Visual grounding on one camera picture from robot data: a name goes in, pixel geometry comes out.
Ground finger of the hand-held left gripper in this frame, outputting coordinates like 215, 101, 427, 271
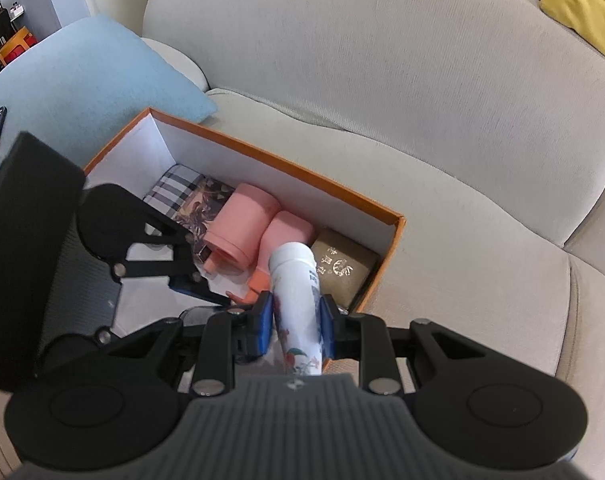
111, 199, 232, 307
97, 321, 158, 347

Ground brown patterned box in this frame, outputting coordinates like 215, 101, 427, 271
175, 176, 236, 262

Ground olive box with gold print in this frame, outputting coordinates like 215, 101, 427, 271
309, 229, 382, 314

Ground light grey fabric sofa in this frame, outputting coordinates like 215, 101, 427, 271
141, 0, 605, 480

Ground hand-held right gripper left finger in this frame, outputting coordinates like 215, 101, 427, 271
107, 292, 274, 397

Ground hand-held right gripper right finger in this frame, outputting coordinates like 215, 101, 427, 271
319, 296, 488, 397

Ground white floral bottle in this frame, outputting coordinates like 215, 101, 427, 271
268, 241, 326, 377

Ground yellow pillow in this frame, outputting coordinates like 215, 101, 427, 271
539, 0, 605, 69

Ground orange cardboard box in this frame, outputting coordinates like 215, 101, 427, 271
82, 106, 406, 317

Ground light blue pillow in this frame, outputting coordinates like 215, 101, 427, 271
0, 14, 218, 182

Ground orange stool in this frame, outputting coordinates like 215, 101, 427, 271
0, 29, 34, 67

